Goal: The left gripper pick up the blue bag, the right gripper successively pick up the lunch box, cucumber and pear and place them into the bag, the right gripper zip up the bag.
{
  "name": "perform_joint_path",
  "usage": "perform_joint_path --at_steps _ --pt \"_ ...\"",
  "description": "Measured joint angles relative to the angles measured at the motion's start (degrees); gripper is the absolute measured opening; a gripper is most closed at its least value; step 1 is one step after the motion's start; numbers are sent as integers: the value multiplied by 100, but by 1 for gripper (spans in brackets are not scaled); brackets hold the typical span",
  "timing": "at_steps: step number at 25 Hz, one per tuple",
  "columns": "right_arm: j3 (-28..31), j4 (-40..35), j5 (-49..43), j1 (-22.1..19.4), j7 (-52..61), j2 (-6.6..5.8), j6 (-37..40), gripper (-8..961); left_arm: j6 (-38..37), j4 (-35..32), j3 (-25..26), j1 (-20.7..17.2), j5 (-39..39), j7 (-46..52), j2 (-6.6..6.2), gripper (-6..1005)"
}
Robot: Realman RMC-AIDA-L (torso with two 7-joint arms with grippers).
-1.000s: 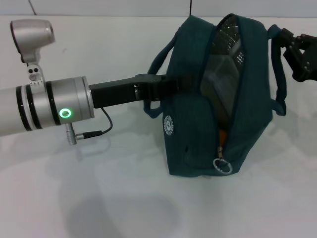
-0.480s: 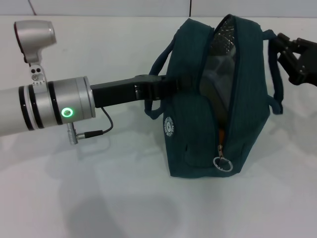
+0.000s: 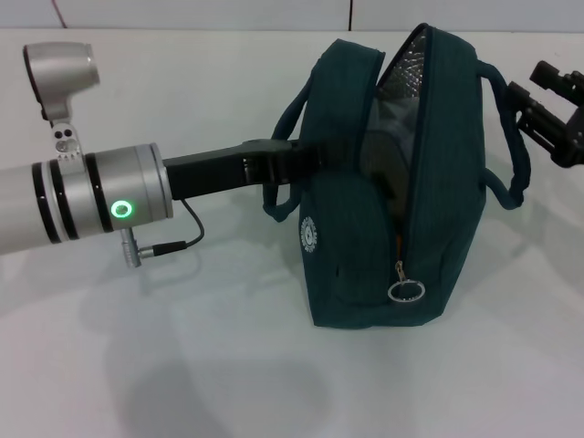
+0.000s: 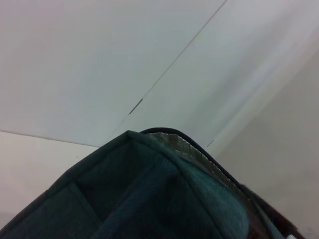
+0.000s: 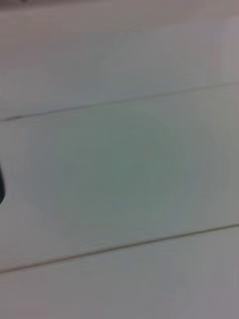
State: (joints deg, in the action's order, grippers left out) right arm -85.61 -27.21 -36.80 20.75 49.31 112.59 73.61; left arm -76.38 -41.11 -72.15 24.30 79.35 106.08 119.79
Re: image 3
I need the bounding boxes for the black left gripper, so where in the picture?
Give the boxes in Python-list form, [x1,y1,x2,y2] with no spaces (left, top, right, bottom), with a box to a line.
[162,139,362,202]

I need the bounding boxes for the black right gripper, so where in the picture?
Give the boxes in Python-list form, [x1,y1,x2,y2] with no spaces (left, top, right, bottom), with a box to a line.
[506,59,584,169]

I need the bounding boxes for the clear plastic lidded container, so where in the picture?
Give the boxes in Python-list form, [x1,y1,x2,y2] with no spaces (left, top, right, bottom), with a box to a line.
[364,98,421,220]

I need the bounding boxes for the dark teal lunch bag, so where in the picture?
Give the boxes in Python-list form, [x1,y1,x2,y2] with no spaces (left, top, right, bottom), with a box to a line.
[262,22,533,329]

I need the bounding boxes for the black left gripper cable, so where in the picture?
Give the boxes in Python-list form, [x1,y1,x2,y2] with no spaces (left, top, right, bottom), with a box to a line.
[120,199,205,270]

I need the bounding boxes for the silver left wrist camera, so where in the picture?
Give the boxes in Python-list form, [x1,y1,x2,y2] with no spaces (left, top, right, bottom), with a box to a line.
[22,41,101,161]

